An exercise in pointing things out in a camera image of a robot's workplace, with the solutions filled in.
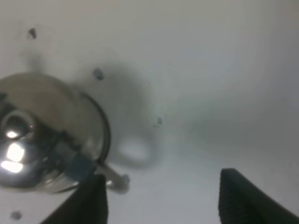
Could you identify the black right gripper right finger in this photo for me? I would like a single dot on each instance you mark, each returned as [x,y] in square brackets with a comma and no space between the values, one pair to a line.
[241,202]

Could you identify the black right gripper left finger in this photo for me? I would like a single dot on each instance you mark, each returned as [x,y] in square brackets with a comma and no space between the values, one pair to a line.
[88,205]

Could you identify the stainless steel teapot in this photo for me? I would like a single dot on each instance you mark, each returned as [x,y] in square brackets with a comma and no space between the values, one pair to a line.
[53,137]

